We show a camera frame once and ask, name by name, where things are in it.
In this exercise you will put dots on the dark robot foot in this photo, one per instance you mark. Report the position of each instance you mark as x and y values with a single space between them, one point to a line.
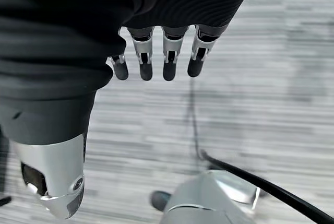
159 200

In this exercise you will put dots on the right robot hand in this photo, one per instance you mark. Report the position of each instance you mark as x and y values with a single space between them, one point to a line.
78 38

